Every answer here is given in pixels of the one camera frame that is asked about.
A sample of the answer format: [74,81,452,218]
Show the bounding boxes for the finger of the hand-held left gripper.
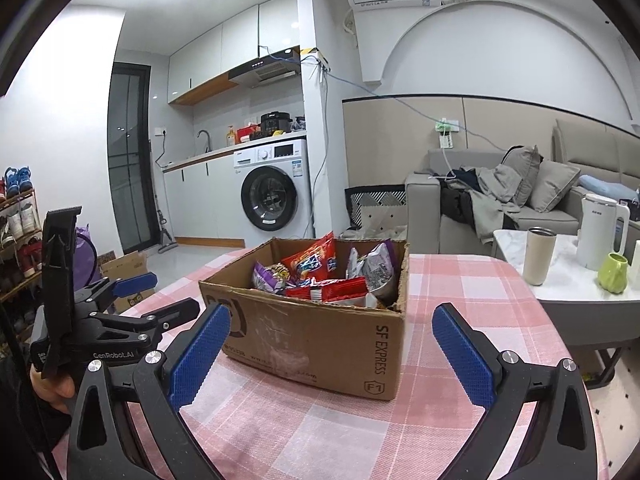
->
[97,296,202,347]
[75,271,159,314]

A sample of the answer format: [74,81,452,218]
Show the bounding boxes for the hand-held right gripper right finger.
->
[431,301,604,480]

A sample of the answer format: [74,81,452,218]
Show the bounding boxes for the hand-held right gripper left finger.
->
[67,304,232,480]

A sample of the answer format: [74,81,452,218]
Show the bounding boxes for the brown cardboard box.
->
[198,237,411,402]

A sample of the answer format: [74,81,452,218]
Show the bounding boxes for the grey snack packet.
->
[360,241,401,307]

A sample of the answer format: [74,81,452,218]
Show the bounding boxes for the silver white snack packet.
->
[346,246,368,281]

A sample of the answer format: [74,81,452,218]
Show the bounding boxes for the tall red chip packet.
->
[281,231,337,283]

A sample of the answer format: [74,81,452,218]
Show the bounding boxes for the person's left forearm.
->
[0,355,71,466]

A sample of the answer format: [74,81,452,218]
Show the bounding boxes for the person's left hand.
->
[29,364,77,416]

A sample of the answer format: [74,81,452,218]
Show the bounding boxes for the cardboard box on floor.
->
[97,251,157,313]

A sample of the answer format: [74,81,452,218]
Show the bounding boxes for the shoe rack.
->
[0,187,46,341]

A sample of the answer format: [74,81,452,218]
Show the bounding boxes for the purple bag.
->
[74,225,101,288]

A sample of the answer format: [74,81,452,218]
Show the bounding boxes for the floor mop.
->
[155,207,180,254]

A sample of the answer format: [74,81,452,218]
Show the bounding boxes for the blue shoes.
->
[4,166,34,197]

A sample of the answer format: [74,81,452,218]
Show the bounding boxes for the white kitchen base cabinet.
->
[162,155,236,251]

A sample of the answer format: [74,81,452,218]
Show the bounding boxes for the beige tumbler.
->
[522,226,557,287]

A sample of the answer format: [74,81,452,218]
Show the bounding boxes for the white marble side table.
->
[492,220,640,391]

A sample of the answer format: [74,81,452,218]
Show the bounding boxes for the dark glass door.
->
[107,61,153,256]

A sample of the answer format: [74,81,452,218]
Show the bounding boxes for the pink checked tablecloth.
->
[52,247,606,480]

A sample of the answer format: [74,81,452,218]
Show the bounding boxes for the white washing machine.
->
[232,137,312,241]

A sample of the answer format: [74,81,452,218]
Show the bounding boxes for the grey sofa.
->
[405,120,640,256]

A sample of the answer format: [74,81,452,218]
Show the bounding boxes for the black garment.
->
[440,170,481,226]

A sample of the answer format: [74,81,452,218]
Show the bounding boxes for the white chair cushion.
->
[357,205,408,241]

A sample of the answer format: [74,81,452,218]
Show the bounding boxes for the grey jacket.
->
[470,165,523,239]

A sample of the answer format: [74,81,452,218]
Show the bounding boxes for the green mug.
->
[597,252,630,295]

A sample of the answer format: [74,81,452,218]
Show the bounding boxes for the white electric kettle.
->
[576,193,631,272]

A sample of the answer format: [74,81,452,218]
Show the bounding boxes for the light grey cushion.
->
[529,160,582,213]

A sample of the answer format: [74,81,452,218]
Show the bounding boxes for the dark grey cushion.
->
[501,145,543,207]

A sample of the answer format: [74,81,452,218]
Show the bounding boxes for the black rice cooker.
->
[260,111,293,136]

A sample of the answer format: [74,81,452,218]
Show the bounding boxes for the light blue pillow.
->
[579,175,640,206]

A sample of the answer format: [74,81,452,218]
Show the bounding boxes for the range hood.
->
[227,46,302,88]

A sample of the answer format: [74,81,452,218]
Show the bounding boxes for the wall socket with charger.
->
[434,117,458,150]

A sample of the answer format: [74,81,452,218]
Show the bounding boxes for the white wall cabinet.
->
[167,0,299,106]

